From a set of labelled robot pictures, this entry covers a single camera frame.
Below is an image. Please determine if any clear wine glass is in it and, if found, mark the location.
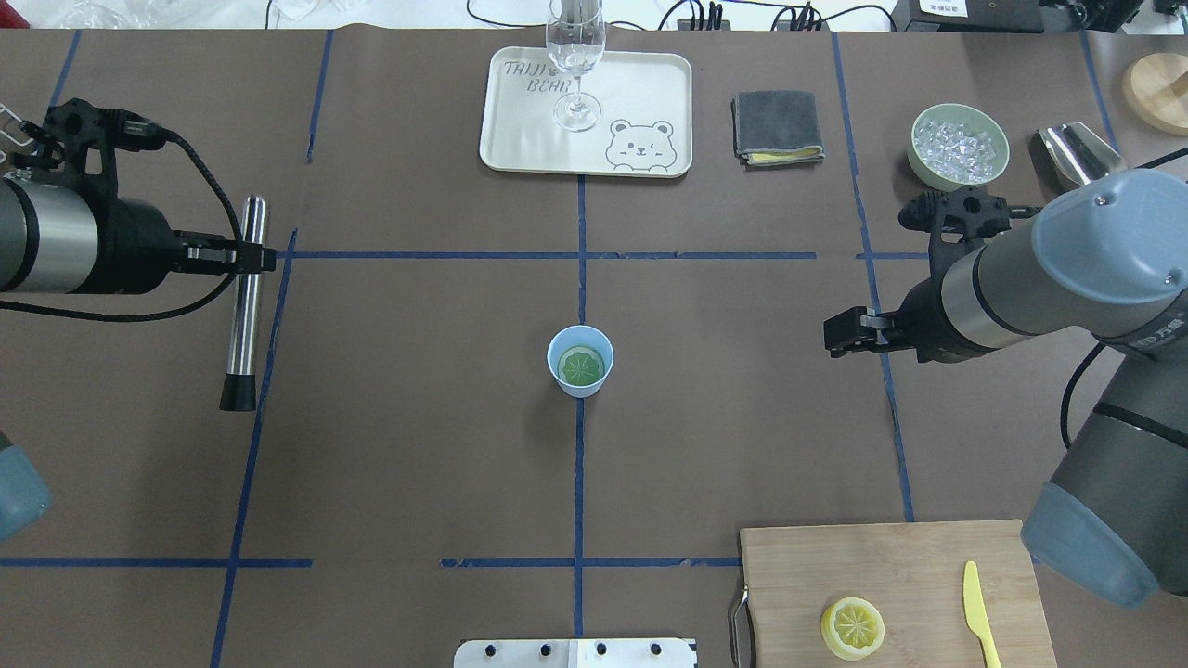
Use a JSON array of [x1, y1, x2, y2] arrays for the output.
[[546, 1, 607, 133]]

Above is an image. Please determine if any green bowl of ice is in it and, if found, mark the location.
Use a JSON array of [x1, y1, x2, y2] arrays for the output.
[[905, 103, 1011, 193]]

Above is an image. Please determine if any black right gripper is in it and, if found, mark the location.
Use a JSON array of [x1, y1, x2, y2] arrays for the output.
[[824, 185, 1040, 364]]

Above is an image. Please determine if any steel muddler black tip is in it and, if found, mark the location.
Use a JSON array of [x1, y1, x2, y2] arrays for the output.
[[219, 195, 268, 412]]

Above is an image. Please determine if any white wire cup rack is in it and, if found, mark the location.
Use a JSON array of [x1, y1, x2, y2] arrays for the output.
[[1, 103, 34, 175]]

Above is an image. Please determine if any steel ice scoop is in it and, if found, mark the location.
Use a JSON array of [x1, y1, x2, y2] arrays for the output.
[[1036, 122, 1129, 190]]

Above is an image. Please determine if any bamboo cutting board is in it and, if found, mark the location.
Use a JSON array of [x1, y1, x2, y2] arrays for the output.
[[740, 519, 1056, 667]]

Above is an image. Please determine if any wooden cup tree stand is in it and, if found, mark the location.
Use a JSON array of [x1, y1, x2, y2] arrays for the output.
[[1123, 52, 1187, 136]]

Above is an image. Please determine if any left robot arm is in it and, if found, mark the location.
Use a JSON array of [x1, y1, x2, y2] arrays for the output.
[[1, 97, 278, 412]]

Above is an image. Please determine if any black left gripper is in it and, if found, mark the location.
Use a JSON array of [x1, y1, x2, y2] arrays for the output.
[[17, 97, 277, 295]]

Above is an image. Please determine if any yellow plastic knife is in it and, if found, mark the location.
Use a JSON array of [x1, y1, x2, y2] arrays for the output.
[[962, 559, 1001, 668]]

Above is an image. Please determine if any green lime slice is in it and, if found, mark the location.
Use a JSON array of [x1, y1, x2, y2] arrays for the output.
[[557, 345, 606, 386]]

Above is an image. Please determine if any light blue plastic cup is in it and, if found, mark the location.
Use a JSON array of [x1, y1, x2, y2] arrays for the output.
[[546, 324, 614, 399]]

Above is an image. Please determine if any cream bear serving tray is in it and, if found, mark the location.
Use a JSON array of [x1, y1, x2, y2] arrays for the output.
[[478, 46, 694, 178]]

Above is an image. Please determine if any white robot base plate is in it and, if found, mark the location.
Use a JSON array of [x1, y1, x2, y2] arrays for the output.
[[453, 637, 699, 667]]

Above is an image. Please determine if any grey folded cloth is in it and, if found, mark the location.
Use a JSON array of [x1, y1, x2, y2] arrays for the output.
[[731, 90, 826, 168]]

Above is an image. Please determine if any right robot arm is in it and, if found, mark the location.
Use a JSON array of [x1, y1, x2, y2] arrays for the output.
[[823, 155, 1187, 609]]

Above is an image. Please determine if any yellow lemon slice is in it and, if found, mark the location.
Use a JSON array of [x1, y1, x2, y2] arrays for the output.
[[820, 597, 887, 662]]

